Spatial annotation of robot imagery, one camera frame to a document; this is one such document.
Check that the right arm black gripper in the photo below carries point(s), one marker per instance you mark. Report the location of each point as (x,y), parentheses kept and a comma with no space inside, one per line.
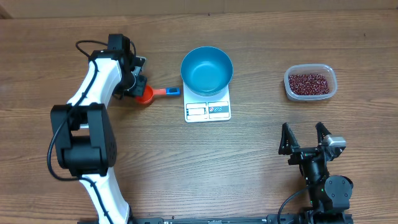
(289,145)

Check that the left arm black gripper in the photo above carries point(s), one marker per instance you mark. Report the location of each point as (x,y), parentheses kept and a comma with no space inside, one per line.
(142,82)

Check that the red measuring scoop blue handle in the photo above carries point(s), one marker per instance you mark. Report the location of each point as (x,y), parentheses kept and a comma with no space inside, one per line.
(150,94)

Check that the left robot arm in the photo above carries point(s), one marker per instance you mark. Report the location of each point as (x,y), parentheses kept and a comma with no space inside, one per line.
(83,147)

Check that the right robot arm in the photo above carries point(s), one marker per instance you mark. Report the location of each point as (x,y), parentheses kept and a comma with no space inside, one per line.
(329,194)

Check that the white kitchen scale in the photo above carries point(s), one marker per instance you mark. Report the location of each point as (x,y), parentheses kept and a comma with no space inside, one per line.
(200,109)

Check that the blue bowl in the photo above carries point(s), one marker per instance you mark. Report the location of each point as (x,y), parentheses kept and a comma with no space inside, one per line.
(206,70)

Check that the red beans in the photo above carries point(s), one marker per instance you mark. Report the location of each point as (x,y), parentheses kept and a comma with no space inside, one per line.
(309,84)

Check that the clear plastic container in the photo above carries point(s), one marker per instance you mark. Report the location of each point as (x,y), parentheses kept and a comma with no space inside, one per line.
(318,68)

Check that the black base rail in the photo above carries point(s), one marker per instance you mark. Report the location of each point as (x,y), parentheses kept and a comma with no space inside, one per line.
(270,219)

